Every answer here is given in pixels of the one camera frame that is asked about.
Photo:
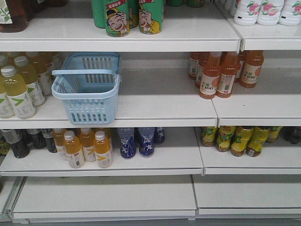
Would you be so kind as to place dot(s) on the white AD milk bottle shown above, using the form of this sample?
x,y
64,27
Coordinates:
x,y
247,12
290,13
269,12

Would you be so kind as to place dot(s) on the orange vitamin drink bottle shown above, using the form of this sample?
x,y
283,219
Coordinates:
x,y
73,149
103,150
86,138
59,142

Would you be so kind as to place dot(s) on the light blue plastic basket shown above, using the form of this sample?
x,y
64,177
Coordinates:
x,y
88,85

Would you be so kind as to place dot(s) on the orange C100 juice bottle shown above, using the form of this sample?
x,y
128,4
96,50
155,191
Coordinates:
x,y
252,69
210,76
229,69

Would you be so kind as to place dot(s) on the plastic cola bottle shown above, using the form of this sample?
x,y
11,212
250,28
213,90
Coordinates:
x,y
292,134

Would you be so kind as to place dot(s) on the green cartoon tea bottle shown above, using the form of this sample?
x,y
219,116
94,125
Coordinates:
x,y
150,13
116,14

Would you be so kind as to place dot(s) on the dark tea bottle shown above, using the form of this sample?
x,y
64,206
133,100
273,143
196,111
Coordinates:
x,y
15,138

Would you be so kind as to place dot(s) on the blue sports drink bottle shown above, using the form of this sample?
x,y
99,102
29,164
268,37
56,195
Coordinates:
x,y
127,142
147,147

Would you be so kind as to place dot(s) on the white metal shelf unit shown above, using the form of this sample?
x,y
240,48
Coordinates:
x,y
183,183

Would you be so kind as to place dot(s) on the yellow lemon tea bottle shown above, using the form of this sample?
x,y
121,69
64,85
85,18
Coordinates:
x,y
241,138
225,134
208,135
255,144

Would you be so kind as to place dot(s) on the pale yellow drink bottle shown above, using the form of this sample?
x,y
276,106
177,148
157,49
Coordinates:
x,y
30,77
17,93

